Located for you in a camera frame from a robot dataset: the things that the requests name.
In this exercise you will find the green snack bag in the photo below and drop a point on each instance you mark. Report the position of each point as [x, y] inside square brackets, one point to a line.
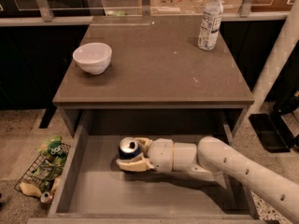
[53, 151]

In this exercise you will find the blue pepsi can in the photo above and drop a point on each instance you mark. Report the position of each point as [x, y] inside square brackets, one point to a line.
[128, 148]

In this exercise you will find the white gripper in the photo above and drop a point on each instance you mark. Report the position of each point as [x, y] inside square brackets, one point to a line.
[161, 155]

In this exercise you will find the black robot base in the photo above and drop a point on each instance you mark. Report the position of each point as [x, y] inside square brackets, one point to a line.
[272, 130]

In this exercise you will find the silver can on floor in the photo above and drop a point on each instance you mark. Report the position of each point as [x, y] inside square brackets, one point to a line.
[46, 197]

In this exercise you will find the open grey top drawer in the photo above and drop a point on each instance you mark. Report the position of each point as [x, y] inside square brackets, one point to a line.
[93, 190]

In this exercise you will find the metal railing frame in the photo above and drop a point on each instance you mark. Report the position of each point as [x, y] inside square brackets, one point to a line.
[77, 12]

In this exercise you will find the grey cabinet with top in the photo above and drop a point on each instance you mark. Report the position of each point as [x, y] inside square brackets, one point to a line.
[155, 63]

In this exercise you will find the black wire basket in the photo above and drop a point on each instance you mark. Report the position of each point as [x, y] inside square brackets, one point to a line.
[42, 173]

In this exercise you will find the white ceramic bowl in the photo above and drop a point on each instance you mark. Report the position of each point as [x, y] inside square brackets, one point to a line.
[93, 58]

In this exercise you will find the clear plastic water bottle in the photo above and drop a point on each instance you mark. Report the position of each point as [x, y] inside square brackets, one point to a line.
[210, 25]

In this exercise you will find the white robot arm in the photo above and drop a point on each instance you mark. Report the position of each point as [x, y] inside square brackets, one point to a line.
[206, 161]

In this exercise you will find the yellow snack packet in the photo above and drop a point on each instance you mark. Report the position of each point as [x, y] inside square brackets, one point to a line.
[30, 190]

